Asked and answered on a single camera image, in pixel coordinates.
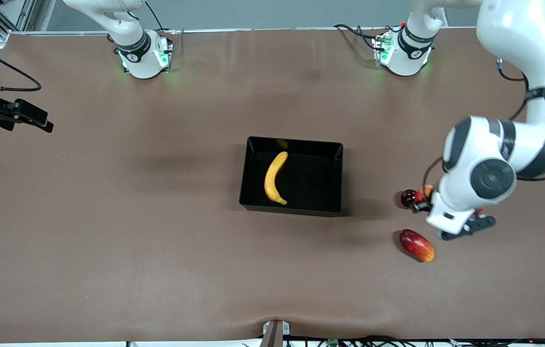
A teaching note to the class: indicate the yellow banana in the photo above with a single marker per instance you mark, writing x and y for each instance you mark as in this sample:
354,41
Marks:
272,180

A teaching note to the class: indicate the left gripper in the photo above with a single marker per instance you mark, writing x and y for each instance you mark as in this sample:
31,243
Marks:
419,206

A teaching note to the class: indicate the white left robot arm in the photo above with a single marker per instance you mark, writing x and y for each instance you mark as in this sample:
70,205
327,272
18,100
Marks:
518,29

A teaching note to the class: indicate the brown table mat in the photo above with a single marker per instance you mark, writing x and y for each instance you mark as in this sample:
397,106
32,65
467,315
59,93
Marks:
108,241

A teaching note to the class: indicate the black plastic box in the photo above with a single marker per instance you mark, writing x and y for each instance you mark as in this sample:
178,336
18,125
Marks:
311,193

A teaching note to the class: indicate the red yellow mango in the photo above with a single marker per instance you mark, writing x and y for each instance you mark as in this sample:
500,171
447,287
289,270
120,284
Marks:
417,246

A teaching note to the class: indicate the small green circuit board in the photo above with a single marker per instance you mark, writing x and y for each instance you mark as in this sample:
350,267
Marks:
333,342

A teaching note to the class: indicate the aluminium frame profile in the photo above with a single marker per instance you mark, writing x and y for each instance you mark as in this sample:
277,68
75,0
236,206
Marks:
2,36

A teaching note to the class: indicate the dark purple plum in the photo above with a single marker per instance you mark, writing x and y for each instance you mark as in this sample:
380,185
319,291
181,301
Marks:
406,197

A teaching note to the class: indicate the red yellow striped apple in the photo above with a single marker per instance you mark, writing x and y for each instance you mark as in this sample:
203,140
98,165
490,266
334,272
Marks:
428,192

